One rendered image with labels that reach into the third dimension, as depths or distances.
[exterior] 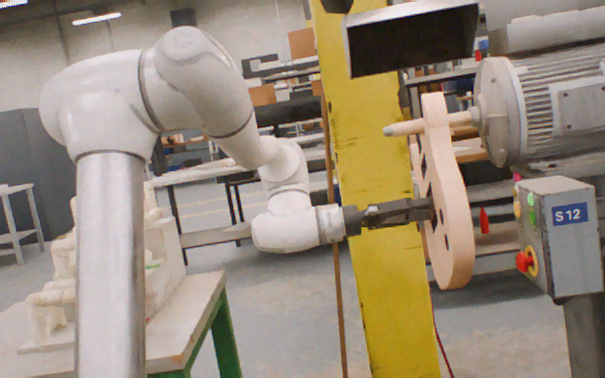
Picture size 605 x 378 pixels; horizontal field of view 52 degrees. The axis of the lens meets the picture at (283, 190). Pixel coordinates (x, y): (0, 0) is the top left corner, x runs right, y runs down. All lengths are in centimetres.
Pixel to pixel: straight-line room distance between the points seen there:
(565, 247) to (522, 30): 49
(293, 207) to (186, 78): 58
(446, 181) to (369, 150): 107
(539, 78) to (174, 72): 83
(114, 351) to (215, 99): 39
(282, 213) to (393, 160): 102
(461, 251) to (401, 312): 123
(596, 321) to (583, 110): 48
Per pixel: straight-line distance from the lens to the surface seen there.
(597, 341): 161
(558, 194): 121
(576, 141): 148
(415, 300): 249
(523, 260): 128
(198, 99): 94
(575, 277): 125
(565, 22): 149
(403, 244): 243
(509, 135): 141
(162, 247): 162
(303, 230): 139
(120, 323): 91
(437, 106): 138
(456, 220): 128
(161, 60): 93
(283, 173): 143
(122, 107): 96
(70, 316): 157
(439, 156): 135
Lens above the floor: 136
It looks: 8 degrees down
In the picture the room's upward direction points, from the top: 10 degrees counter-clockwise
